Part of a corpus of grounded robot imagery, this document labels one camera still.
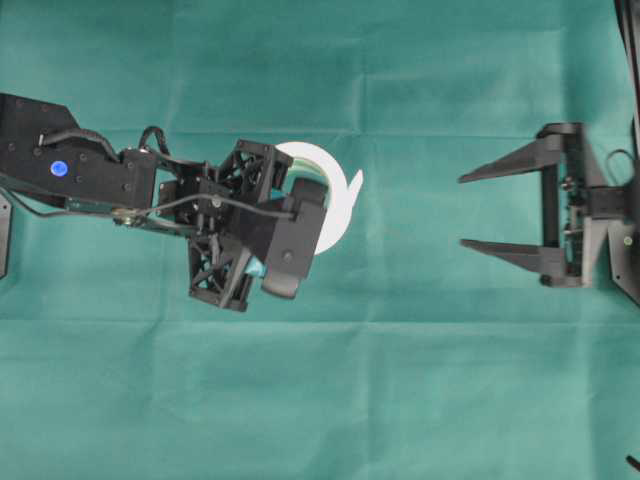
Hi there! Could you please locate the black cable top right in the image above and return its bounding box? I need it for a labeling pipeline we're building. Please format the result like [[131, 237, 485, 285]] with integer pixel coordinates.
[[612, 0, 640, 136]]

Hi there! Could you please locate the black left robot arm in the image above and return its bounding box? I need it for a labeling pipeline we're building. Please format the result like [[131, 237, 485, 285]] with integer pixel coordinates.
[[1, 93, 293, 312]]

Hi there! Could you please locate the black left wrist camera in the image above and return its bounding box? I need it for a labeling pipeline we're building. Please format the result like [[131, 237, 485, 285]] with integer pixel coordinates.
[[230, 177, 328, 299]]

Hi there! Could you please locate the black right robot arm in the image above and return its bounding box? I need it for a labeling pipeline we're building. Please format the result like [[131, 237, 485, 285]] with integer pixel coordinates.
[[458, 123, 639, 288]]

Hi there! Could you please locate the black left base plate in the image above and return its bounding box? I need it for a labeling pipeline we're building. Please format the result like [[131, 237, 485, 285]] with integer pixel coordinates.
[[0, 194, 12, 279]]

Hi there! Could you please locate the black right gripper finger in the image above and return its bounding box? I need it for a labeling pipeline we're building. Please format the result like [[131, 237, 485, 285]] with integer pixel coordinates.
[[460, 239, 541, 273], [458, 140, 550, 183]]

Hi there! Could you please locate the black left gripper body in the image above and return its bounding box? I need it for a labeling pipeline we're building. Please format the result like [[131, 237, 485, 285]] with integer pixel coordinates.
[[158, 140, 293, 312]]

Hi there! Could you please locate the white duct tape roll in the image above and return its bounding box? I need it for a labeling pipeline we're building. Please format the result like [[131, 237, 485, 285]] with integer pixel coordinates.
[[276, 141, 364, 255]]

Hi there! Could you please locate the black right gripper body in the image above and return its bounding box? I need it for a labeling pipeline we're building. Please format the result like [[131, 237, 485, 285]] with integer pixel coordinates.
[[535, 122, 625, 287]]

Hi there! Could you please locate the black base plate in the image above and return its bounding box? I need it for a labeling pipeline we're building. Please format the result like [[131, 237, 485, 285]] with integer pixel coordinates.
[[0, 194, 12, 279], [608, 220, 639, 305]]

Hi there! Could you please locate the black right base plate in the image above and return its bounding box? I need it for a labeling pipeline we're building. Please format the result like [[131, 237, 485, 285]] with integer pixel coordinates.
[[608, 220, 639, 305]]

